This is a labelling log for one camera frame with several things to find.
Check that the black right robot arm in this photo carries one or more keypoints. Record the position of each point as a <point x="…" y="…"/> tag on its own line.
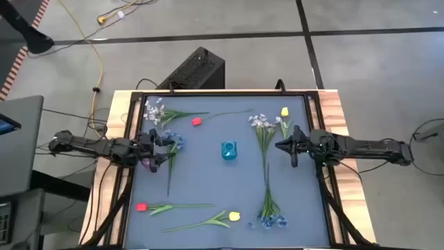
<point x="360" y="147"/>

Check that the black computer tower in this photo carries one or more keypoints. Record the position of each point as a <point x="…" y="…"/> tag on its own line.
<point x="197" y="69"/>

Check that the blue artificial flower bunch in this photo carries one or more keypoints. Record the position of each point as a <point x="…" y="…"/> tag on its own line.
<point x="175" y="139"/>
<point x="272" y="219"/>

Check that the teal glass vase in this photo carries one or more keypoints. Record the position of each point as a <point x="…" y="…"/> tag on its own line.
<point x="229" y="150"/>

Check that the black metal table frame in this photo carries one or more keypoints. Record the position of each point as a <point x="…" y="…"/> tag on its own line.
<point x="225" y="93"/>

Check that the dark keyboard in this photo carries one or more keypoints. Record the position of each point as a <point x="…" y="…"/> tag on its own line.
<point x="4" y="222"/>

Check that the yellow artificial tulip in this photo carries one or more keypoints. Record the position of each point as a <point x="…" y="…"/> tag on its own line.
<point x="284" y="112"/>
<point x="234" y="216"/>

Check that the red tulip with leaves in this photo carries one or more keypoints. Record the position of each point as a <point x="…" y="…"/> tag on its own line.
<point x="141" y="207"/>

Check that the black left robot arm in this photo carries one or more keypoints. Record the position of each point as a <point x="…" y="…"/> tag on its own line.
<point x="93" y="146"/>

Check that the grey stand foot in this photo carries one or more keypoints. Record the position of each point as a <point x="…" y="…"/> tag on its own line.
<point x="430" y="133"/>

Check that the laptop screen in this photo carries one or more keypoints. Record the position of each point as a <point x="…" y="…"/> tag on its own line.
<point x="5" y="125"/>

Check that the pink ribbed glass vase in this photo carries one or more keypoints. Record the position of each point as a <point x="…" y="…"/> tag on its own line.
<point x="146" y="163"/>

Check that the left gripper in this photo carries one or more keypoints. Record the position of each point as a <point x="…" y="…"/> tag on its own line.
<point x="150" y="146"/>

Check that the red tulip bare stem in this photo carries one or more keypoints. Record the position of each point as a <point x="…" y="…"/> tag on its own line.
<point x="196" y="121"/>

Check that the grey table mat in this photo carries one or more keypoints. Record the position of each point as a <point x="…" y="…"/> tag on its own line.
<point x="305" y="194"/>

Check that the white artificial flower bunch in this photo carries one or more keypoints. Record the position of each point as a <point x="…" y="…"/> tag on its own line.
<point x="259" y="120"/>
<point x="154" y="112"/>

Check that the black stand foot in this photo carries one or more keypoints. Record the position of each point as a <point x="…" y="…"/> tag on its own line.
<point x="34" y="40"/>

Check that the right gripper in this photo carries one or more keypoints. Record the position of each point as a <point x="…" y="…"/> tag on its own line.
<point x="301" y="144"/>

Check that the striped edge floor mat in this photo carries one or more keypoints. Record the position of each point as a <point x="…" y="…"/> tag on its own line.
<point x="7" y="66"/>

